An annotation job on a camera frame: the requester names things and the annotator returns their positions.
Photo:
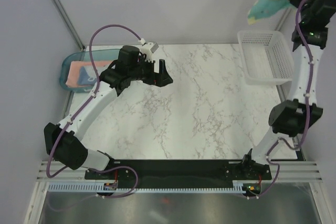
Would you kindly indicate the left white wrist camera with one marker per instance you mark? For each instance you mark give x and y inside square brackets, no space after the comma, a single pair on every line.
[148,49]

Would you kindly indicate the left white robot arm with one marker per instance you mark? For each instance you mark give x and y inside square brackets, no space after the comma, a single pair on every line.
[63,140]

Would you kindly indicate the pink towel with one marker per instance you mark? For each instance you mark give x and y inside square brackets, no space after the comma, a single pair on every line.
[73,74]

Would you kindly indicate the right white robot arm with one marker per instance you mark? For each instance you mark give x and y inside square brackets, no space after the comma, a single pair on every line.
[290,120]

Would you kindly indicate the aluminium corner post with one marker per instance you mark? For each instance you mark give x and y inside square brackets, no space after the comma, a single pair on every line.
[65,18]
[283,19]

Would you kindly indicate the aluminium extrusion rail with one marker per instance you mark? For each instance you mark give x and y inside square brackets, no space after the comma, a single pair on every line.
[306,171]

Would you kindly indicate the blue cloth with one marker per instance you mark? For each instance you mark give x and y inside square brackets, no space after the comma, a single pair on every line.
[87,76]

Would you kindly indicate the right aluminium corner post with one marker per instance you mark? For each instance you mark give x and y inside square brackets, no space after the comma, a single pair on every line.
[283,19]

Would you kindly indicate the left aluminium corner post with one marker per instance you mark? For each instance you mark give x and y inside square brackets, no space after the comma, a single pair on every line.
[65,18]

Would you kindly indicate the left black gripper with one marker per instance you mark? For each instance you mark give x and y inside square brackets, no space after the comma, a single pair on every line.
[160,79]

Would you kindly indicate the white perforated plastic basket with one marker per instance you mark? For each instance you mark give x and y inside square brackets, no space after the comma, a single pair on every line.
[266,57]

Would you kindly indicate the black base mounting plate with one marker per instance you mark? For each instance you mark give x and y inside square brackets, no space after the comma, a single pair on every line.
[182,173]

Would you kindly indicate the white slotted cable duct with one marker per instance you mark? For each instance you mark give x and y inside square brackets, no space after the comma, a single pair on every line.
[104,188]

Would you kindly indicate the teal transparent plastic bin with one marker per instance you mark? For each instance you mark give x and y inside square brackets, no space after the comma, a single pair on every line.
[102,58]

